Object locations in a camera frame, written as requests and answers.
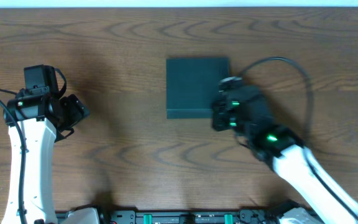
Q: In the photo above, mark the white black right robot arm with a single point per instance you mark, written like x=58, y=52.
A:
x=287, y=155

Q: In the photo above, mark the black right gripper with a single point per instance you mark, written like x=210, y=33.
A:
x=221, y=112

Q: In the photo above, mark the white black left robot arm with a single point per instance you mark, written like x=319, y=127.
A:
x=36, y=119

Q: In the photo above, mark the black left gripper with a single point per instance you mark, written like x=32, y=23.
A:
x=74, y=111

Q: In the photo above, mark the black mounting rail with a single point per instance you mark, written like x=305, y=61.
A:
x=287, y=212

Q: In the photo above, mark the black gift box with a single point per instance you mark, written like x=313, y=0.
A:
x=192, y=84

